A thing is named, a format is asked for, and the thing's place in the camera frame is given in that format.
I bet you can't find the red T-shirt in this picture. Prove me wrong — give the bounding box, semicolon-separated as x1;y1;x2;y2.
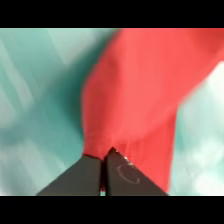
80;28;224;194

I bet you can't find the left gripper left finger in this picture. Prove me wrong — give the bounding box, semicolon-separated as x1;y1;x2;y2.
36;154;102;197

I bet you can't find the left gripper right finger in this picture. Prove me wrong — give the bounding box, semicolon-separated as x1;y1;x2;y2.
104;147;169;197

